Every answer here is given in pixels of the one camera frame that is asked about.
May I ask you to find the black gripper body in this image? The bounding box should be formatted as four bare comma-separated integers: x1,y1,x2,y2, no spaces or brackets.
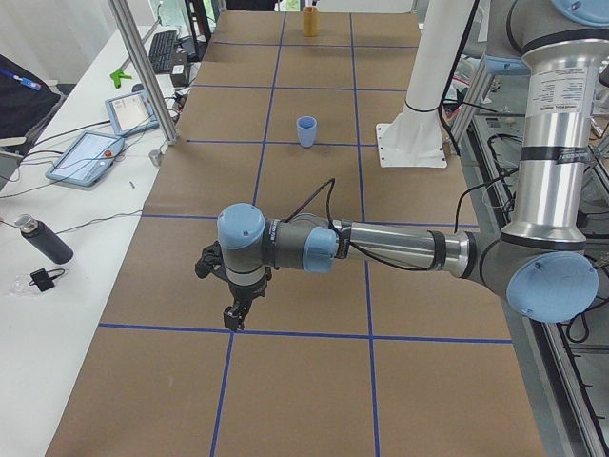
228,279,267,308

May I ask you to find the blue plastic cup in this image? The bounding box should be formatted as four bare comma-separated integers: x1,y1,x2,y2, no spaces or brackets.
296,115,318,148

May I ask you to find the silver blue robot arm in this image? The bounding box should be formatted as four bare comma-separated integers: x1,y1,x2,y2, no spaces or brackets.
209,1,608,331

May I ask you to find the yellow wooden cup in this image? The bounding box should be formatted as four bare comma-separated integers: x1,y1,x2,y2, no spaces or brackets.
302,6,319,37

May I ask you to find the brown paper table mat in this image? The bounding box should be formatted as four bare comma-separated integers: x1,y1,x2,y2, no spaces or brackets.
48,11,544,456

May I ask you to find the black small adapter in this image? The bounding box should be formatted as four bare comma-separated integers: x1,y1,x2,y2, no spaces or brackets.
29,268,66,292

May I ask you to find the near blue teach pendant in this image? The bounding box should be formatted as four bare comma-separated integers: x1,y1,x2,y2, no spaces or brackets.
45,131,125,188

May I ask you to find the blue teach pendant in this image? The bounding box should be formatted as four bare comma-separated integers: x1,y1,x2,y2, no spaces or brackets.
105,90,159,136
45,131,125,188

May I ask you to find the black water bottle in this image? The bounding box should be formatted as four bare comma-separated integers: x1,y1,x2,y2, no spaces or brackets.
14,214,73,265

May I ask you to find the far blue teach pendant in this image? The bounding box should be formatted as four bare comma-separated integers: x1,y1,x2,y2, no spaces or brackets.
105,90,159,136

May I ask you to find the green clamp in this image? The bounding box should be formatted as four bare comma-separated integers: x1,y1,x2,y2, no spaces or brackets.
109,68,132,89

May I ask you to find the black keyboard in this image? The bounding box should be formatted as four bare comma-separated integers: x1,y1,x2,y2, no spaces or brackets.
148,30,179,74

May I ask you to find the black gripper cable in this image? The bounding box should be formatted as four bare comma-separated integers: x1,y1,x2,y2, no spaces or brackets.
285,177,518,270

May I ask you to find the white camera stand post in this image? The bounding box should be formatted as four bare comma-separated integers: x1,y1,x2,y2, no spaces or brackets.
376,0,477,169

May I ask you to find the aluminium frame post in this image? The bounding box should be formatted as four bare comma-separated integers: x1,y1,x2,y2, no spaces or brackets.
108,0,178,146

